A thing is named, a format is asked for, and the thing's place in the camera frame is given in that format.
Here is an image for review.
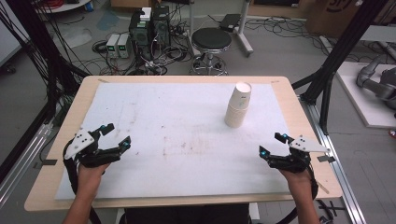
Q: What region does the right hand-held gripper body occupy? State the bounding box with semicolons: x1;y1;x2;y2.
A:
267;134;332;174

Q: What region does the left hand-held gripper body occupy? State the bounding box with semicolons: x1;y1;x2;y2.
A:
63;127;122;169

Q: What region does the stack of paper cups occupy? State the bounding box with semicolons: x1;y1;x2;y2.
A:
224;101;250;129

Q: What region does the person's right hand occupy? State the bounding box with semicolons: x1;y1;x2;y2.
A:
277;167;314;200

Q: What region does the person's left hand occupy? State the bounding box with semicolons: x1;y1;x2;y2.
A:
76;161;110;200

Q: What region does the black tape piece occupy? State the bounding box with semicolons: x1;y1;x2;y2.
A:
33;159;59;170
317;154;337;163

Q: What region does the wooden table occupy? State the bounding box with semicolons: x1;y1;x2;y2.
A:
23;75;344;213

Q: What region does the white foam mat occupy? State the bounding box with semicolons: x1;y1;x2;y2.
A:
54;81;291;201

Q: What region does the white base board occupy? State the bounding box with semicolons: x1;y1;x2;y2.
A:
335;61;396;130

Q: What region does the grey power supply unit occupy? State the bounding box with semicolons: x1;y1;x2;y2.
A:
117;33;132;60
106;33;121;60

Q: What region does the person's dark clothing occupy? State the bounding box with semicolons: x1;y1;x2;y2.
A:
119;203;254;224

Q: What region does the black computer tower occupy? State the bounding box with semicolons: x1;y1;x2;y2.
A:
151;5;172;49
128;10;154;62

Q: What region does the white metal stand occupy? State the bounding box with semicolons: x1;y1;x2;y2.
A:
186;0;255;59

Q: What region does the small white box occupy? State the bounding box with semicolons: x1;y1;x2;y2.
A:
139;7;153;22

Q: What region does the black round stool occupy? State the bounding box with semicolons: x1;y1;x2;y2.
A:
190;27;233;77

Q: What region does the black flat device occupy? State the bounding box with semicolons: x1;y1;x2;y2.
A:
219;13;243;34

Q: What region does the cardboard box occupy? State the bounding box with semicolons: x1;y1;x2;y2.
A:
305;0;363;39

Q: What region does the round white table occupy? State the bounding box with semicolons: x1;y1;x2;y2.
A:
33;0;93;14

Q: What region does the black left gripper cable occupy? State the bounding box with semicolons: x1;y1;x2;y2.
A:
63;146;79;196

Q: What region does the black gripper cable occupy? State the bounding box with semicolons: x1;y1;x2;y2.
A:
307;164;319;201
63;146;79;196

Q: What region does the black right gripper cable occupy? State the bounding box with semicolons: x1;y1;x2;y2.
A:
307;164;319;201

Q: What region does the aluminium rail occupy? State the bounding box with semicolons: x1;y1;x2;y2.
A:
0;121;54;210
299;95;368;224

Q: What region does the tangle of floor cables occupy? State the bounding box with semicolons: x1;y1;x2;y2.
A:
91;6;194;77

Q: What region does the black frame post with cables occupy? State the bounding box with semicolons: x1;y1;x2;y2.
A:
0;0;90;129

